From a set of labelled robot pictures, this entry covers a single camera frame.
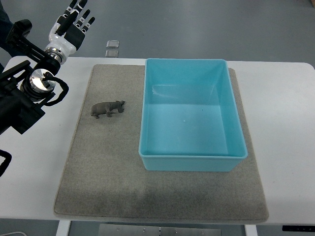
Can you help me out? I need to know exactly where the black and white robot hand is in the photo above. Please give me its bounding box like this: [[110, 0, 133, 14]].
[[44, 0, 95, 65]]

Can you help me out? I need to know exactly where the brown hippo toy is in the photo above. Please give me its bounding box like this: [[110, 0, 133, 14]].
[[91, 100, 125, 119]]

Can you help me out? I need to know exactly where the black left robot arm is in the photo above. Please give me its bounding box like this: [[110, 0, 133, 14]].
[[0, 19, 69, 134]]

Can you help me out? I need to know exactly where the blue plastic box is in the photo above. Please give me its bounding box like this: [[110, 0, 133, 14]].
[[139, 59, 248, 172]]

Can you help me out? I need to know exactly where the lower metal floor plate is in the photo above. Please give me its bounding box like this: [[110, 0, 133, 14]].
[[105, 50, 119, 58]]

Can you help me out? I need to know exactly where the metal floor plate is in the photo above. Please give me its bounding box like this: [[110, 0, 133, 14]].
[[106, 40, 120, 48], [105, 50, 119, 58]]

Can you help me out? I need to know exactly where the upper metal floor plate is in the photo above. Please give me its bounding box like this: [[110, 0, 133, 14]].
[[106, 40, 120, 48]]

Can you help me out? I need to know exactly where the grey felt mat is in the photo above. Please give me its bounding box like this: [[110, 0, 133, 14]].
[[54, 64, 269, 224]]

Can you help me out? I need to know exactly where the black table control panel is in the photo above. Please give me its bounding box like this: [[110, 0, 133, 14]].
[[282, 225, 315, 232]]

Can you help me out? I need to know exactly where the metal table base plate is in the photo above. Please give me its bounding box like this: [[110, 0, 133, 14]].
[[98, 224, 221, 236]]

